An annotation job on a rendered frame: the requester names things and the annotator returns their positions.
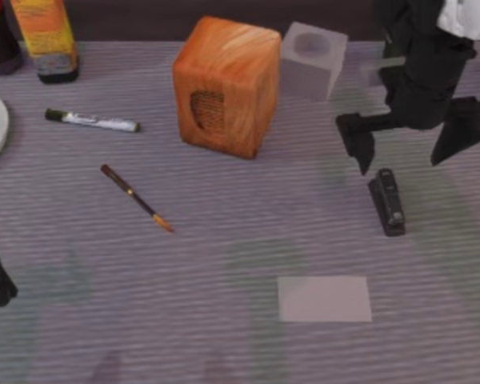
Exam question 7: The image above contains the gray cube with round hole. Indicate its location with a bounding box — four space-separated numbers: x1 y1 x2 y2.
279 21 349 102

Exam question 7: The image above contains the grey square pad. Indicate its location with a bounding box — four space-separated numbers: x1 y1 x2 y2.
276 274 374 323

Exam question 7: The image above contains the black stapler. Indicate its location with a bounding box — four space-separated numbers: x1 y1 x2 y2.
367 167 406 238

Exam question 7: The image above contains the white marker with black cap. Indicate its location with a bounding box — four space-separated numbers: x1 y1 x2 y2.
43 107 142 134

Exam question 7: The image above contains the orange wooden block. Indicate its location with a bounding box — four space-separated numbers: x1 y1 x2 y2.
172 14 283 161

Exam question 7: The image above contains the yellow label dark bottle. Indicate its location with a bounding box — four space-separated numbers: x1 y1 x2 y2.
9 0 81 85

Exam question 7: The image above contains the dark brown paintbrush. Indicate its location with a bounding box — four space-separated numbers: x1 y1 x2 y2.
99 163 174 233

